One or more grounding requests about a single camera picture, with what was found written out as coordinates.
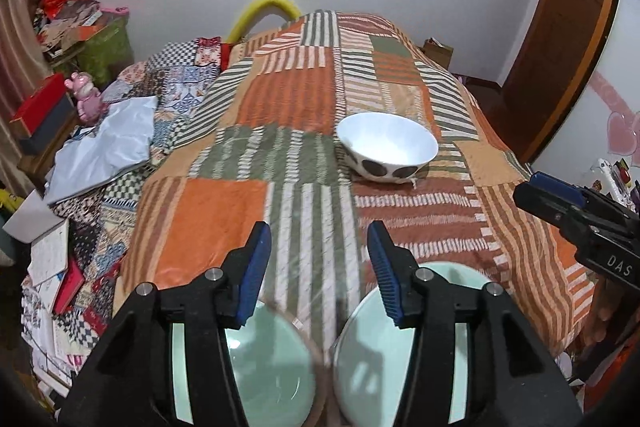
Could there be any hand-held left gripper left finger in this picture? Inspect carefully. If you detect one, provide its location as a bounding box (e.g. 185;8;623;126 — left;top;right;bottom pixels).
57;220;273;427

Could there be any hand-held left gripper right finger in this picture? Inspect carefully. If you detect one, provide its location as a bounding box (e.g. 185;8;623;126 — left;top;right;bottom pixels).
366;220;586;427

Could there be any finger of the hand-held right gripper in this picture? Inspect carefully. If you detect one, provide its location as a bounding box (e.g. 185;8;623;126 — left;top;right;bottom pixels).
529;172;601;210
512;182;581;233

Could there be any pale green plate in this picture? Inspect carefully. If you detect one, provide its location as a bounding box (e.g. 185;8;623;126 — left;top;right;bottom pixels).
332;262;501;427

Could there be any mint green plate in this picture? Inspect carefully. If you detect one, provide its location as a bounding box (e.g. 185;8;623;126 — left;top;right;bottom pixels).
172;302;317;427

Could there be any white bowl with black dots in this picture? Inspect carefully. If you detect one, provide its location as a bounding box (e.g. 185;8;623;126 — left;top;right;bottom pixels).
336;112;440;185

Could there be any person's right hand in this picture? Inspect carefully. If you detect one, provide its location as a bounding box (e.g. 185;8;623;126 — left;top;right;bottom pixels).
585;274;631;350

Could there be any brown wooden door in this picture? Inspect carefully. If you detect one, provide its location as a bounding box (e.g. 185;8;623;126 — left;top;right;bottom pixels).
500;0;623;162

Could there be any orange striped patchwork blanket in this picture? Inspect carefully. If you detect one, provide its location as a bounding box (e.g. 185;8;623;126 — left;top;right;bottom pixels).
117;9;596;358

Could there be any brown cardboard box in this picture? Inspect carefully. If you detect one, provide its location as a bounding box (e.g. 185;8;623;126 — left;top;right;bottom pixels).
422;38;454;68

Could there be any red book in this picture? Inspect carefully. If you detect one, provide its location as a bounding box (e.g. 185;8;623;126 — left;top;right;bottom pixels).
52;257;86;315

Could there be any grey plastic bag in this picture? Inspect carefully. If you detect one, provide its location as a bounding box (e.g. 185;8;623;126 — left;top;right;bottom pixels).
45;96;158;205

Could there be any open white notebook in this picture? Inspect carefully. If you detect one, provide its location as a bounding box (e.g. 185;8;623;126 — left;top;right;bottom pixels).
27;219;71;288

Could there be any blue checked patchwork quilt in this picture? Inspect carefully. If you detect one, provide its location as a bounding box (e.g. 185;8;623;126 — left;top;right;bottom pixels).
20;37;236;358

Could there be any pink toy figure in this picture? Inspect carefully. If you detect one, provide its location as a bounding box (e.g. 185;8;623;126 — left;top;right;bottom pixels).
65;72;108;126

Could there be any yellow padded tube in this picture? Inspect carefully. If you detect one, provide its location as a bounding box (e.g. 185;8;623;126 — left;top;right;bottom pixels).
227;0;302;42

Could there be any green box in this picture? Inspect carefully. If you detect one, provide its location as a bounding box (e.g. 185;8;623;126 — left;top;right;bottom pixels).
80;14;133;85

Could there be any red and grey box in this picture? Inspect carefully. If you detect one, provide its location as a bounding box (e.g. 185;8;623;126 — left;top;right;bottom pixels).
10;74;81;155

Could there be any brown striped curtain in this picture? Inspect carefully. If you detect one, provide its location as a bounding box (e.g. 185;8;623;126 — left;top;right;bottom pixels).
0;0;58;192

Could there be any pink heart wall sticker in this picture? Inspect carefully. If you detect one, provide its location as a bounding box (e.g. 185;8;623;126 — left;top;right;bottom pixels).
606;111;640;168

